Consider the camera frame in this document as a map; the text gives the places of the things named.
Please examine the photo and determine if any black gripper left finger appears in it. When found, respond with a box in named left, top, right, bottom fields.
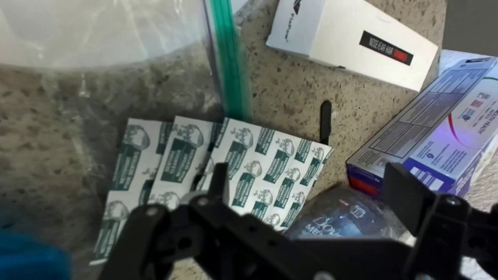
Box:
left=209, top=162, right=231, bottom=203

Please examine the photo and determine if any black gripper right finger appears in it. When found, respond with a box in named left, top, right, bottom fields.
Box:
left=384, top=162, right=472, bottom=245

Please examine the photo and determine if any green white blister sheet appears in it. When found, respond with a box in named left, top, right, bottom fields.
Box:
left=194, top=117, right=334, bottom=232
left=147, top=114, right=226, bottom=209
left=93, top=117, right=175, bottom=262

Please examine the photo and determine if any white blue toothpaste box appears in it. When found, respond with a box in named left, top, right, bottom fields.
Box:
left=346, top=49, right=498, bottom=200

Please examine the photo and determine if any long white box red label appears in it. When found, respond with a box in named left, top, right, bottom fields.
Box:
left=265, top=0, right=443, bottom=94

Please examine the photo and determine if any clear plastic package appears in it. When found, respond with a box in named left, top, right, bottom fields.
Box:
left=285, top=184, right=418, bottom=246

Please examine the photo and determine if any small black stick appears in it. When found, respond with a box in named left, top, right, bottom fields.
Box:
left=318, top=100, right=334, bottom=147

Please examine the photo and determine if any white oval sink basin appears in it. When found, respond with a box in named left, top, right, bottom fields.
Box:
left=0, top=0, right=209, bottom=72

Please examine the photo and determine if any blue mouthwash bottle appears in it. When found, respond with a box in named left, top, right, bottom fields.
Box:
left=0, top=228, right=72, bottom=280

